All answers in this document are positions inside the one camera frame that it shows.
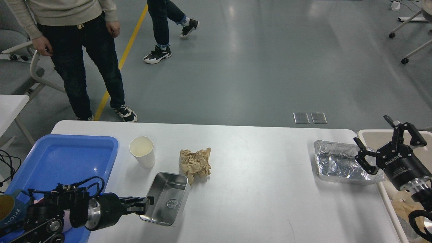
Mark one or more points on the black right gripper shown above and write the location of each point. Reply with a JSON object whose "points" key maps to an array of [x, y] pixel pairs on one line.
{"points": [[403, 163]]}

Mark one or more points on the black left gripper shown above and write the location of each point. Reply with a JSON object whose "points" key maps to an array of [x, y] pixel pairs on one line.
{"points": [[105, 210]]}

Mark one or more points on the metal rectangular tin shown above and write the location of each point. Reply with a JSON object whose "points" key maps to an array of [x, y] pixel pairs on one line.
{"points": [[170, 192]]}

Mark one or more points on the pink plastic mug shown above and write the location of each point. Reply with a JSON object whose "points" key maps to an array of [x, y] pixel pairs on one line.
{"points": [[66, 219]]}

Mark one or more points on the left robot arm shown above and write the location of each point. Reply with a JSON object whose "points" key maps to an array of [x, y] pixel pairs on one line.
{"points": [[42, 217]]}

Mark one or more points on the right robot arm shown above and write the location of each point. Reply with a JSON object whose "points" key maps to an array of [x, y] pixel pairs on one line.
{"points": [[421, 192]]}

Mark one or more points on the beige plastic bin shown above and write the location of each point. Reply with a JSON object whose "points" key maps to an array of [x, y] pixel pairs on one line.
{"points": [[376, 138]]}

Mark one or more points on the paper cup in bin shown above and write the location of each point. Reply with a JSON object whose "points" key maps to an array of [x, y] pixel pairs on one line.
{"points": [[395, 197]]}

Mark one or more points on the aluminium foil tray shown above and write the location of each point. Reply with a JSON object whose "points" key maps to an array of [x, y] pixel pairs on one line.
{"points": [[336, 162]]}

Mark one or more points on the white paper cup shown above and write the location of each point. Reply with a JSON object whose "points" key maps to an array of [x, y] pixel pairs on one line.
{"points": [[142, 149]]}

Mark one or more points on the crumpled brown paper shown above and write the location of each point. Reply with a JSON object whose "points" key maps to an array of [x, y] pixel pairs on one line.
{"points": [[195, 164]]}

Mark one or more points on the floor socket plate right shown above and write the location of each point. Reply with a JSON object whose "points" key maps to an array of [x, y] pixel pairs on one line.
{"points": [[318, 118]]}

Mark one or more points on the floor socket plate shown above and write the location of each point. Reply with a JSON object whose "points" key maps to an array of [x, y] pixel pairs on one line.
{"points": [[301, 118], [318, 118]]}

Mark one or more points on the blue plastic tray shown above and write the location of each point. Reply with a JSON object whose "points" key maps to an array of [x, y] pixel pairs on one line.
{"points": [[65, 159]]}

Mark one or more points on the floor socket plate left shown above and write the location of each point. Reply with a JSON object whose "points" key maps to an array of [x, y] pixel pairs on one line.
{"points": [[301, 118]]}

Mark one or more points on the dark blue HOME mug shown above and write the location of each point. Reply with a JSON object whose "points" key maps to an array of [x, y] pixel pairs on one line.
{"points": [[12, 211]]}

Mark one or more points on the white side table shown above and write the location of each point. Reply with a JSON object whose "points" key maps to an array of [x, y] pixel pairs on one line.
{"points": [[10, 108]]}

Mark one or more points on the person in beige sweater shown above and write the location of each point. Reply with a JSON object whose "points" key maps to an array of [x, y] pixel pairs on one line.
{"points": [[62, 30]]}

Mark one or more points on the grey office chair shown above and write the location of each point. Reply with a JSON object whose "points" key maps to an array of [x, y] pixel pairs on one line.
{"points": [[19, 72]]}

